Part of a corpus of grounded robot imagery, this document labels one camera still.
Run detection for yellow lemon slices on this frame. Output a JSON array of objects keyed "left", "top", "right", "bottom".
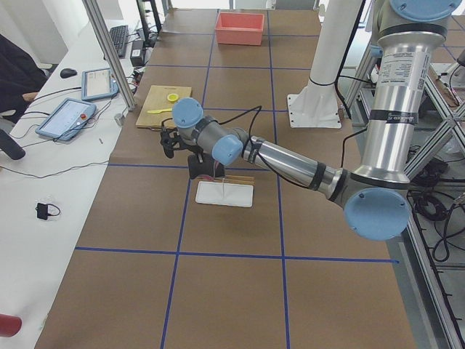
[{"left": 166, "top": 93, "right": 179, "bottom": 102}]

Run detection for red cylinder object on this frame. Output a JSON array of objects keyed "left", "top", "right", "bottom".
[{"left": 0, "top": 313, "right": 23, "bottom": 337}]

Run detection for near blue teach pendant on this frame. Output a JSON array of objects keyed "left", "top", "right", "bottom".
[{"left": 36, "top": 98, "right": 97, "bottom": 141}]

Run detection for pink plastic bin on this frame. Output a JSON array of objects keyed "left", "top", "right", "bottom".
[{"left": 215, "top": 12, "right": 264, "bottom": 46}]

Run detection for white rectangular tray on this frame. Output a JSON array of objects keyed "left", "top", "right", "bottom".
[{"left": 195, "top": 181, "right": 254, "bottom": 208}]

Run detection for blue teach pendant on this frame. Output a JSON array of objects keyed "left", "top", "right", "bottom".
[
  {"left": 81, "top": 68, "right": 119, "bottom": 102},
  {"left": 36, "top": 98, "right": 97, "bottom": 141}
]

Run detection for black computer mouse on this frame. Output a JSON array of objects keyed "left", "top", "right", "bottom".
[{"left": 60, "top": 68, "right": 78, "bottom": 79}]

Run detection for yellow plastic knife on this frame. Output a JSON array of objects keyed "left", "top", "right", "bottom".
[{"left": 147, "top": 108, "right": 172, "bottom": 114}]

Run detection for wooden cutting board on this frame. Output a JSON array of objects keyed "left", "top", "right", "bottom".
[{"left": 136, "top": 85, "right": 192, "bottom": 130}]

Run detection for thin black cable on desk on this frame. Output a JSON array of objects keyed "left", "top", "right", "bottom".
[{"left": 0, "top": 87, "right": 121, "bottom": 180}]

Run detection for person in dark clothes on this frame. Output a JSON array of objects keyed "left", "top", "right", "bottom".
[{"left": 1, "top": 35, "right": 47, "bottom": 124}]

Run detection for small black device with cable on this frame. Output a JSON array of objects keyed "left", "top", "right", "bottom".
[{"left": 36, "top": 203, "right": 61, "bottom": 220}]

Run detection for aluminium frame post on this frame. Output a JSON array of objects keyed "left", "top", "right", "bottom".
[{"left": 82, "top": 0, "right": 136, "bottom": 111}]

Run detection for cable bundle on floor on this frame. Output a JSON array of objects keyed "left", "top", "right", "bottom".
[{"left": 406, "top": 145, "right": 465, "bottom": 262}]

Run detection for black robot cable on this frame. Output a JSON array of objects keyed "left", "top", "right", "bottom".
[{"left": 161, "top": 105, "right": 370, "bottom": 188}]

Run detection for far blue teach pendant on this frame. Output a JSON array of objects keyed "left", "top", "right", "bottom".
[{"left": 81, "top": 68, "right": 119, "bottom": 102}]

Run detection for black keyboard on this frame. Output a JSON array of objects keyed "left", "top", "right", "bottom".
[{"left": 109, "top": 25, "right": 129, "bottom": 57}]

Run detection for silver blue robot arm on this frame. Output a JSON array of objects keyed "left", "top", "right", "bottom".
[{"left": 172, "top": 1, "right": 459, "bottom": 241}]

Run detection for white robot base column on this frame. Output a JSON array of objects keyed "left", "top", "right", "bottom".
[{"left": 287, "top": 0, "right": 364, "bottom": 129}]

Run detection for black power adapter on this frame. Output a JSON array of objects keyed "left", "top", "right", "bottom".
[{"left": 130, "top": 39, "right": 145, "bottom": 67}]

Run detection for aluminium frame truss right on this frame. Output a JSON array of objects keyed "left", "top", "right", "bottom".
[{"left": 347, "top": 49, "right": 464, "bottom": 348}]

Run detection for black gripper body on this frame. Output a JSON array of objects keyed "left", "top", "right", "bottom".
[{"left": 187, "top": 154, "right": 225, "bottom": 179}]

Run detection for black handle left edge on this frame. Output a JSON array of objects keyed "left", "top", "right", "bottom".
[{"left": 0, "top": 129, "right": 25, "bottom": 160}]

